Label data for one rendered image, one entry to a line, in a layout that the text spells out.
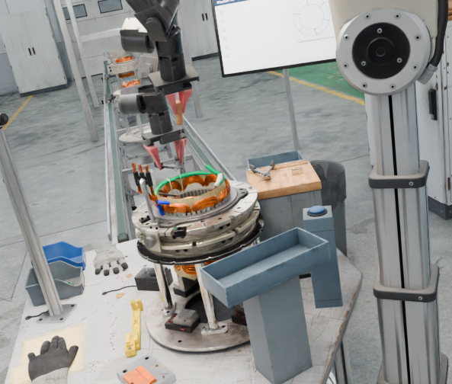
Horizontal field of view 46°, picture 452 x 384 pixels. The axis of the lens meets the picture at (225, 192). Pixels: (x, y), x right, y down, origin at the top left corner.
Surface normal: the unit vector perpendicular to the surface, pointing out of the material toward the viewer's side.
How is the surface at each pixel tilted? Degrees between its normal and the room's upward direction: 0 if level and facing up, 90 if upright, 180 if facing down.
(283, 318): 90
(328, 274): 90
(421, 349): 90
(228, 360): 0
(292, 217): 90
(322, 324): 0
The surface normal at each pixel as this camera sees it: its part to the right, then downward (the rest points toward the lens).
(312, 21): -0.26, 0.26
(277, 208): 0.03, 0.35
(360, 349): -0.18, -0.92
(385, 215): -0.40, 0.39
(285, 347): 0.48, 0.22
